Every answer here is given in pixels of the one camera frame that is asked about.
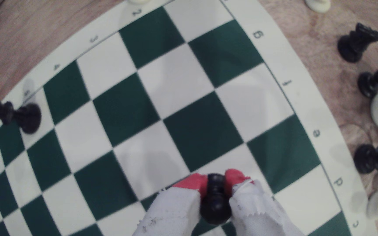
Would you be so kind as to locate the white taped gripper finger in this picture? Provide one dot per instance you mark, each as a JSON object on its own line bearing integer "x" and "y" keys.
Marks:
{"x": 172, "y": 213}
{"x": 254, "y": 213}

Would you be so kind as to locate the black pawn chess piece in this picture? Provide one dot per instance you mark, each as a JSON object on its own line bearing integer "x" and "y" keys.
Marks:
{"x": 368, "y": 84}
{"x": 214, "y": 209}

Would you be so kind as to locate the green and white chess mat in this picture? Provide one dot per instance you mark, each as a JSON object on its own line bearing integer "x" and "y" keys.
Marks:
{"x": 189, "y": 108}

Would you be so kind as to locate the tall black chess piece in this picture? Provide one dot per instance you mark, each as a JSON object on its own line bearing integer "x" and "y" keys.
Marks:
{"x": 366, "y": 159}

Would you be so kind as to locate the black king chess piece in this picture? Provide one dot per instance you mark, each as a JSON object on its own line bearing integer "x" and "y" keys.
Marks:
{"x": 28, "y": 118}

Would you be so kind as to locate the black knight chess piece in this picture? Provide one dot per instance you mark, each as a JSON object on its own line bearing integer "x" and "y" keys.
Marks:
{"x": 354, "y": 44}

